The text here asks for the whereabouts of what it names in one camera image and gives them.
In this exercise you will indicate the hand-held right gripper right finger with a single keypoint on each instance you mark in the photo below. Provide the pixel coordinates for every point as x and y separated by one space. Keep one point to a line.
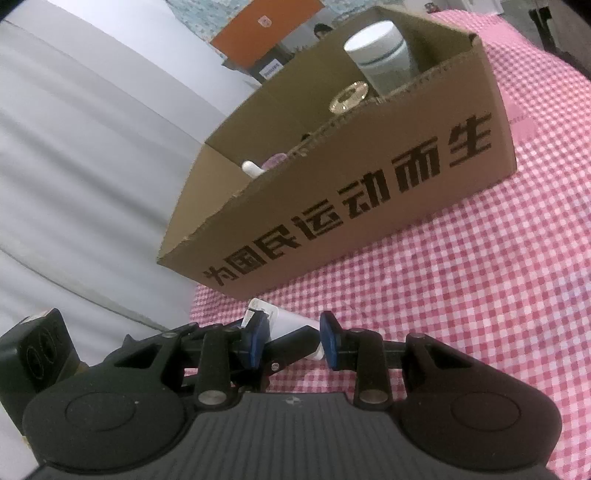
330 341

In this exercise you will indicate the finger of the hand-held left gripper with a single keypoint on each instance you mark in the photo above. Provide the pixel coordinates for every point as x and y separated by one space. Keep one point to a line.
291 346

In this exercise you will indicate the dark jar with gold lid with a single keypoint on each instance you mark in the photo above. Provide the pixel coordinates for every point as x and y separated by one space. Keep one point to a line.
348 94

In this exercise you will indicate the green dropper bottle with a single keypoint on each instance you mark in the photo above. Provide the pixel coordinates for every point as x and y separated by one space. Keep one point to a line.
251 167

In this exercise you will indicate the orange and white product box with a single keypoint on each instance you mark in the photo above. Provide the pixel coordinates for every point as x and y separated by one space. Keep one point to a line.
258 27

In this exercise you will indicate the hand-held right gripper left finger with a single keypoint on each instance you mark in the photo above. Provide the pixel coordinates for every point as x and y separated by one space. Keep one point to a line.
256 337

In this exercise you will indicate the white charger plug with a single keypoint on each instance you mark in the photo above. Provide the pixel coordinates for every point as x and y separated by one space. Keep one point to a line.
291 323

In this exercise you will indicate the white plastic bottle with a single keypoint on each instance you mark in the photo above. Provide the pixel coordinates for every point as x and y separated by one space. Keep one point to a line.
378 55

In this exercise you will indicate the purple plastic lid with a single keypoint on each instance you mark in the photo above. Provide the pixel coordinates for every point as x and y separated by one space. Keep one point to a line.
274 161

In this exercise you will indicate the brown cardboard box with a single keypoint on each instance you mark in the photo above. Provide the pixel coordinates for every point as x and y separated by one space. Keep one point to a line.
369 184

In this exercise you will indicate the pink checkered tablecloth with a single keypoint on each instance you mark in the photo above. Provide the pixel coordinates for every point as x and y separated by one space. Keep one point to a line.
461 300

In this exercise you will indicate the black stand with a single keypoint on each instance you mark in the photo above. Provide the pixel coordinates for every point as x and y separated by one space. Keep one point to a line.
545 25

